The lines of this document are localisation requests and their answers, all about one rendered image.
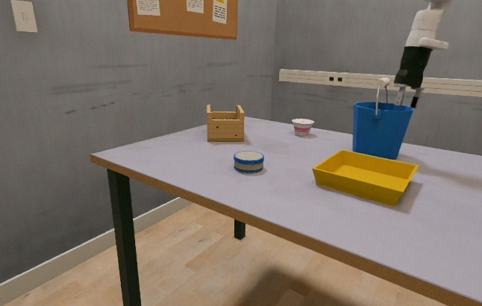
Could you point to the white yogurt cup with lid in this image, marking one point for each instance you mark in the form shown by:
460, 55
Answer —
302, 126

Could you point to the yellow rectangular tray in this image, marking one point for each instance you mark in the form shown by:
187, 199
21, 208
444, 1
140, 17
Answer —
363, 175

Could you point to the wooden crate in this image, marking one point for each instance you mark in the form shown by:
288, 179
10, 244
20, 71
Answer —
225, 126

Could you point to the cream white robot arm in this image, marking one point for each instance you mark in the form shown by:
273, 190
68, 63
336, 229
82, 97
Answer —
430, 17

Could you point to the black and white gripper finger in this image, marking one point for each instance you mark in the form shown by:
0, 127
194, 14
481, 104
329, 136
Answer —
416, 97
400, 94

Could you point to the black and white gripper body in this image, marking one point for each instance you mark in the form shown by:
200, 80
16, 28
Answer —
415, 57

